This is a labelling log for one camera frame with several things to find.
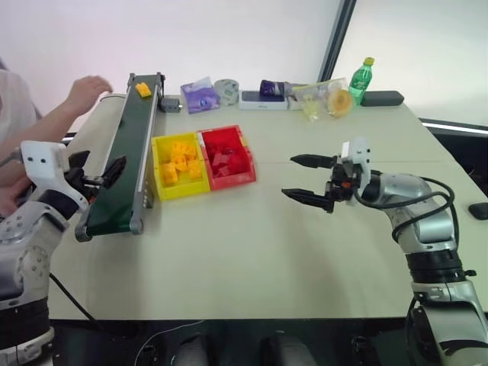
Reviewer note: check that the black computer mouse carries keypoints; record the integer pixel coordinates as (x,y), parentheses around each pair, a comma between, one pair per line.
(479,210)

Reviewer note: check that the grey tape roll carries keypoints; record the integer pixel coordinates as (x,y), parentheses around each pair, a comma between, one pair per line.
(227,93)

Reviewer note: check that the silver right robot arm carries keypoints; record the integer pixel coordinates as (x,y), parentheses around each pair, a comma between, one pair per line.
(431,221)

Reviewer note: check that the red plastic bin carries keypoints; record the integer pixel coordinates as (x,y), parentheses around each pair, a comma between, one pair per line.
(244,152)

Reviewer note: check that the yellow toy block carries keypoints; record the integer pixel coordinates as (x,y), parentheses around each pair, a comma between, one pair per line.
(143,90)
(180,164)
(190,152)
(178,147)
(168,174)
(195,170)

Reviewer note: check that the person left hand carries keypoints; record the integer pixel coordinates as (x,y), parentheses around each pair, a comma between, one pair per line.
(88,93)

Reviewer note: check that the green conveyor belt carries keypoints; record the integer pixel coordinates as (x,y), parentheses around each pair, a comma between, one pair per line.
(126,160)

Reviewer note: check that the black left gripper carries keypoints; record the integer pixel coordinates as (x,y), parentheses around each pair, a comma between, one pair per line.
(81,179)

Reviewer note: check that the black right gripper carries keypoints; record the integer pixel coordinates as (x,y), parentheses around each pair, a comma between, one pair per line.
(341,183)

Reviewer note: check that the dark window frame post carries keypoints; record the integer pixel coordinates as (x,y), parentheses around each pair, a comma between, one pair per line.
(335,38)

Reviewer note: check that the person right hand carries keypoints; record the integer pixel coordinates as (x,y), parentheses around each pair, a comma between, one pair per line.
(11,198)

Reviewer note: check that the yellow plastic bin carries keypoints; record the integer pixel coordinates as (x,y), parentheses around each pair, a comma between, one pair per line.
(158,179)

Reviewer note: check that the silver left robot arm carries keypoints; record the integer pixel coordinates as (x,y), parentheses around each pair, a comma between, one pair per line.
(26,244)

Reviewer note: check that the red toy block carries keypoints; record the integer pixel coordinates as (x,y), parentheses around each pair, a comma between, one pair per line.
(237,164)
(219,166)

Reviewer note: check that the white flat box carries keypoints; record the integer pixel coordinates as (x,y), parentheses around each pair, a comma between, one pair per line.
(263,102)

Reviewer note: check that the person white shirt torso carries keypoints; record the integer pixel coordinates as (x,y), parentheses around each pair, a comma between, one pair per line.
(13,106)

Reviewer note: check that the purple tissue pack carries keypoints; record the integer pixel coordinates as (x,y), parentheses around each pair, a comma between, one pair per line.
(200,97)

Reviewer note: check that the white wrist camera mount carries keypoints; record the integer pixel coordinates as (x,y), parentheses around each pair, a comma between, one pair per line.
(42,160)
(358,150)

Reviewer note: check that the green plastic bottle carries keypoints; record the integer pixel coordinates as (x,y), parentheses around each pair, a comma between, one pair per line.
(360,82)

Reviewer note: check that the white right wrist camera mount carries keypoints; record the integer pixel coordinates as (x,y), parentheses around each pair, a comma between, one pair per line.
(358,150)

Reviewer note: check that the clear plastic bag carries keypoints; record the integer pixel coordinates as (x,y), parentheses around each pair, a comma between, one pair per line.
(312,101)

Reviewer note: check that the black oblong case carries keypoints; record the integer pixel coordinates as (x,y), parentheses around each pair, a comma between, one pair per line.
(381,99)

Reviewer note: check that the purple snack packet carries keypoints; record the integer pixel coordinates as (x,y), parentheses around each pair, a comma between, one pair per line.
(271,87)

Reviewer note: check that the person left forearm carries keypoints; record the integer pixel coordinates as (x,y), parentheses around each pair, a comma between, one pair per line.
(42,127)

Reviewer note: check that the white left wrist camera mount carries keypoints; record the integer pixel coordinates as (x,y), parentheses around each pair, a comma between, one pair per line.
(42,160)

